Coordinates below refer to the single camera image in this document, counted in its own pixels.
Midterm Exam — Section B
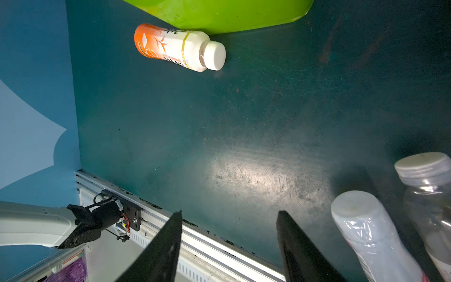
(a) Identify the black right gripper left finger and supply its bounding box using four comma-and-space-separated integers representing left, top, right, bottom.
117, 211, 183, 282

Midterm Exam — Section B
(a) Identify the white bottle red logo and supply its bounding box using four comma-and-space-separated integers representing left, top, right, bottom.
331, 190, 429, 282

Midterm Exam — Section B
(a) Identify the green plastic bin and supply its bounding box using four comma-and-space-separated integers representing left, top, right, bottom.
127, 0, 314, 35

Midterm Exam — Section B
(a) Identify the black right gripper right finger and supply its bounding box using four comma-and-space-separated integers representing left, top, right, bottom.
276, 210, 345, 282

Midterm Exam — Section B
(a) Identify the orange juice bottle back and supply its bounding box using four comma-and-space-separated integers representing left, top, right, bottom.
134, 23, 226, 72

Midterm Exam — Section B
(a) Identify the clear bottle green neck band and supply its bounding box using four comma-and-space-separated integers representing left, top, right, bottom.
395, 152, 451, 282

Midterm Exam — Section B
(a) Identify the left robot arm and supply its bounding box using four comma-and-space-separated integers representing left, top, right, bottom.
1, 202, 122, 249

